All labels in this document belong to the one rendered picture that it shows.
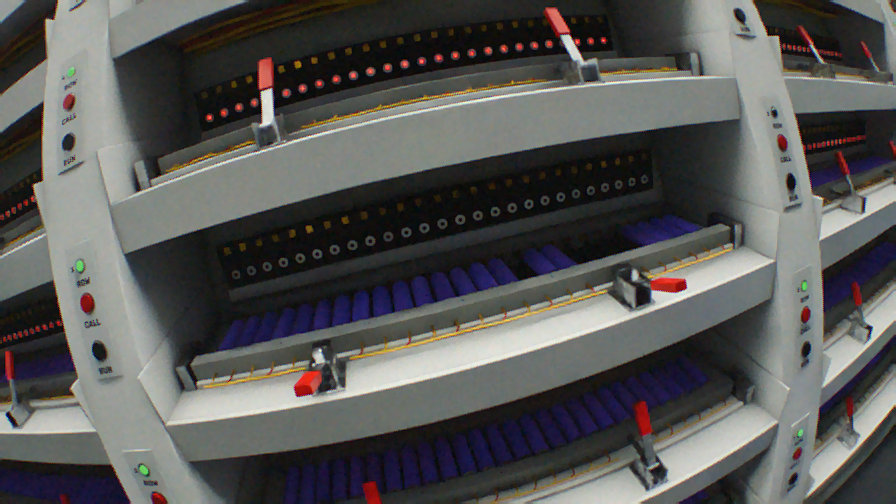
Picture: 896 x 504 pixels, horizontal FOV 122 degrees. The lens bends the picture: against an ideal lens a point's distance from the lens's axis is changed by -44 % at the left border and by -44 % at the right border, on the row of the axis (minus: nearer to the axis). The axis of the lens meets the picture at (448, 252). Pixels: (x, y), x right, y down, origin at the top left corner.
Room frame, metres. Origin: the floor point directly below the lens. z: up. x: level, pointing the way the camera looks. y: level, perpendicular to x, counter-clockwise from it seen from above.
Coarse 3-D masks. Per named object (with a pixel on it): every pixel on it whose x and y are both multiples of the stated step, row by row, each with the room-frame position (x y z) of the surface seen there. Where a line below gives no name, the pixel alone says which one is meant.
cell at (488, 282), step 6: (474, 264) 0.45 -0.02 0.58; (480, 264) 0.45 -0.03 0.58; (468, 270) 0.46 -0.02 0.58; (474, 270) 0.44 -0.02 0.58; (480, 270) 0.43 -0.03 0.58; (486, 270) 0.44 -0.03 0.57; (474, 276) 0.43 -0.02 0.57; (480, 276) 0.42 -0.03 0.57; (486, 276) 0.42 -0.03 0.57; (474, 282) 0.43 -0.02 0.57; (480, 282) 0.41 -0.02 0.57; (486, 282) 0.40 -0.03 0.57; (492, 282) 0.40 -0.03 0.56; (480, 288) 0.41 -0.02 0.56; (486, 288) 0.40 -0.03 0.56
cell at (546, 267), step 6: (528, 252) 0.46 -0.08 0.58; (534, 252) 0.45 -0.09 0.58; (528, 258) 0.45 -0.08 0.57; (534, 258) 0.44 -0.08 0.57; (540, 258) 0.43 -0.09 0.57; (528, 264) 0.45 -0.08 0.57; (534, 264) 0.43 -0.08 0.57; (540, 264) 0.42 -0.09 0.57; (546, 264) 0.42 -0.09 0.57; (552, 264) 0.42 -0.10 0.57; (534, 270) 0.43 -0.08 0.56; (540, 270) 0.42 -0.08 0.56; (546, 270) 0.41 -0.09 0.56; (552, 270) 0.40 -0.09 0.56
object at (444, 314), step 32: (640, 256) 0.38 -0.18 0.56; (672, 256) 0.39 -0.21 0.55; (512, 288) 0.37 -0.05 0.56; (544, 288) 0.37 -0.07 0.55; (576, 288) 0.38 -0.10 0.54; (384, 320) 0.36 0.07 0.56; (416, 320) 0.36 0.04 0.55; (448, 320) 0.36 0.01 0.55; (512, 320) 0.35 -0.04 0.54; (224, 352) 0.35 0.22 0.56; (256, 352) 0.34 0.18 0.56; (288, 352) 0.35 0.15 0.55; (384, 352) 0.34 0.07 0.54; (224, 384) 0.33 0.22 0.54
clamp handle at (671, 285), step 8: (632, 272) 0.34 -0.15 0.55; (632, 280) 0.35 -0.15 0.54; (640, 280) 0.34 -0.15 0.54; (648, 280) 0.33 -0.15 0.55; (656, 280) 0.31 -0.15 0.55; (664, 280) 0.30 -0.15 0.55; (672, 280) 0.29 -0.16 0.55; (680, 280) 0.28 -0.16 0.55; (656, 288) 0.30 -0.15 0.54; (664, 288) 0.29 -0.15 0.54; (672, 288) 0.28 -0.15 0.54; (680, 288) 0.28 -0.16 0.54
